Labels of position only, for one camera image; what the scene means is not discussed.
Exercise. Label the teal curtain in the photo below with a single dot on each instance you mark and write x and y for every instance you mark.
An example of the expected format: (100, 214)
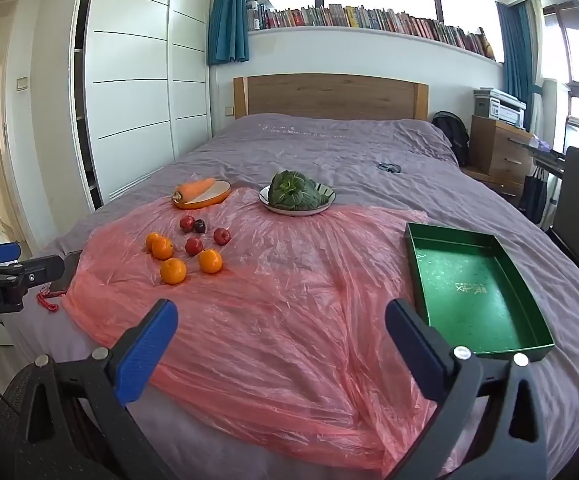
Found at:
(228, 33)
(521, 30)

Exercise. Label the mandarin orange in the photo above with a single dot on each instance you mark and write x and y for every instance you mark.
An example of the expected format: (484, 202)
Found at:
(162, 248)
(210, 261)
(150, 239)
(173, 271)

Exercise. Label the right teal curtain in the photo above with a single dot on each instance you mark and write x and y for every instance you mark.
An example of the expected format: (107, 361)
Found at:
(521, 30)

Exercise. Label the purple bed cover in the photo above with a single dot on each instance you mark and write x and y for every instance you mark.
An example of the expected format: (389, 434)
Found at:
(343, 155)

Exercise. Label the white sliding wardrobe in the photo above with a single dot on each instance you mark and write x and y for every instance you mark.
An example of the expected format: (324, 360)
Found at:
(141, 89)

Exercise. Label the green rectangular tray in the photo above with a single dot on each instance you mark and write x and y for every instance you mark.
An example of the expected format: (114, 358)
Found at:
(467, 287)

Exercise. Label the dark plum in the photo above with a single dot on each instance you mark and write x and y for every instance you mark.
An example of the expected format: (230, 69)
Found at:
(199, 226)

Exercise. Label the left teal curtain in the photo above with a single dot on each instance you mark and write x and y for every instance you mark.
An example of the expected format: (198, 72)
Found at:
(228, 33)

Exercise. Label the dark flat phone on bed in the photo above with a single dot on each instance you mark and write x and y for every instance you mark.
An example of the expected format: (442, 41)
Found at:
(71, 261)

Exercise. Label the red apple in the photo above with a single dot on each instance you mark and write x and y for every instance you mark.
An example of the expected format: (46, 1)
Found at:
(194, 245)
(187, 223)
(222, 236)

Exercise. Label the glass desk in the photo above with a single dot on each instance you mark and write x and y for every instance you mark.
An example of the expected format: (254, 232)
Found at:
(551, 161)

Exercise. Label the dark small object on bed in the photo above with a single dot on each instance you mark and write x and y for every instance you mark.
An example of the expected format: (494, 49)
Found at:
(389, 168)

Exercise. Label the green leafy bok choy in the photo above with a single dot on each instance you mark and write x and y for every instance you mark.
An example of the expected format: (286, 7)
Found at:
(287, 183)

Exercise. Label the wooden headboard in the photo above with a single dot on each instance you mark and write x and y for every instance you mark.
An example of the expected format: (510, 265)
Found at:
(330, 96)

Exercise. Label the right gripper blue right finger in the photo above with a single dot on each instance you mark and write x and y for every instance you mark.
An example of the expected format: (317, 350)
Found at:
(424, 351)

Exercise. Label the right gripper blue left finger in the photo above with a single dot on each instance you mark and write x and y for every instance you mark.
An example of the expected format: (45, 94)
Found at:
(138, 351)

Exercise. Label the row of books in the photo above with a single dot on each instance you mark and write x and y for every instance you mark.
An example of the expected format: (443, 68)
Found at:
(471, 25)

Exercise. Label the black backpack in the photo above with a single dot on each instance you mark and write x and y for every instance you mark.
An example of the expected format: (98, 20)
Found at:
(455, 131)

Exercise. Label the navy tote bag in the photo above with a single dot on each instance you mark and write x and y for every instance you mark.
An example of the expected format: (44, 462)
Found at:
(534, 196)

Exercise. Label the pink plastic sheet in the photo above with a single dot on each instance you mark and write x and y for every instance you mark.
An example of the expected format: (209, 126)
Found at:
(286, 346)

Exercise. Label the white patterned plate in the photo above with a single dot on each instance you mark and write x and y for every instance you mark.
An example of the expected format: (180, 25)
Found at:
(319, 197)

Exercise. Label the orange oval dish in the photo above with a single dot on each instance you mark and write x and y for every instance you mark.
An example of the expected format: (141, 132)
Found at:
(215, 195)

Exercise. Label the carrot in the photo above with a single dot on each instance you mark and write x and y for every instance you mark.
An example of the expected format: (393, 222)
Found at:
(189, 191)

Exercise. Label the white printer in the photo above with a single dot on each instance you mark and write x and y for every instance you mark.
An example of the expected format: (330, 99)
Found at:
(497, 105)

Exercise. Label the wooden drawer cabinet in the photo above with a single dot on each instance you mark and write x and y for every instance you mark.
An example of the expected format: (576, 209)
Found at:
(498, 157)

